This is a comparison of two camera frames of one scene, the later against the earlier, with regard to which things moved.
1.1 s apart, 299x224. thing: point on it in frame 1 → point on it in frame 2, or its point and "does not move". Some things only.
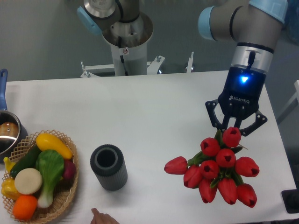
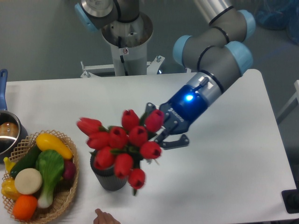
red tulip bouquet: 215,167 → 121,148
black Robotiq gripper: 240,98 → 185,105
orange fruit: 24,207 does not move
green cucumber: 28,161 does not move
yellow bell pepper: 8,188 does not move
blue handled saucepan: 12,131 does not move
